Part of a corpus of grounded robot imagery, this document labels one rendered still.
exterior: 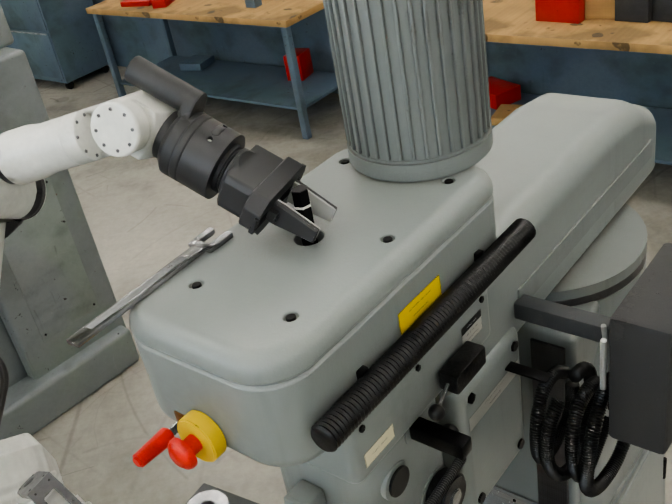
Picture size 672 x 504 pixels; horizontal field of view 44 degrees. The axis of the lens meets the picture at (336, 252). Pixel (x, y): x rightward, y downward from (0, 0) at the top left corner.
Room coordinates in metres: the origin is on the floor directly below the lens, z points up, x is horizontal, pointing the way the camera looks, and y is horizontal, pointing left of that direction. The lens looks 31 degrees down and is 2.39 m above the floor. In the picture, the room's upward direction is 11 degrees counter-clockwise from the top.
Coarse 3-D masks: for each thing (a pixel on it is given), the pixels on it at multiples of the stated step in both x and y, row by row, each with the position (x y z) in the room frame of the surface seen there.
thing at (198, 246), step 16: (192, 240) 0.91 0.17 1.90; (224, 240) 0.90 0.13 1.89; (192, 256) 0.87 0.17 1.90; (160, 272) 0.85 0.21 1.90; (176, 272) 0.85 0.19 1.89; (144, 288) 0.82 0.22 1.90; (128, 304) 0.79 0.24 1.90; (96, 320) 0.77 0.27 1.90; (112, 320) 0.77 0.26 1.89; (80, 336) 0.74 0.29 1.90
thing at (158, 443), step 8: (176, 424) 0.80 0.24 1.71; (160, 432) 0.78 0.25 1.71; (168, 432) 0.78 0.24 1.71; (176, 432) 0.79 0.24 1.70; (152, 440) 0.77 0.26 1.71; (160, 440) 0.77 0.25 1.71; (168, 440) 0.77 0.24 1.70; (144, 448) 0.76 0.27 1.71; (152, 448) 0.76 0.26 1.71; (160, 448) 0.76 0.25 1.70; (136, 456) 0.75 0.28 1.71; (144, 456) 0.75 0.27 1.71; (152, 456) 0.75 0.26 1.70; (136, 464) 0.75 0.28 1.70; (144, 464) 0.75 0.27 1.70
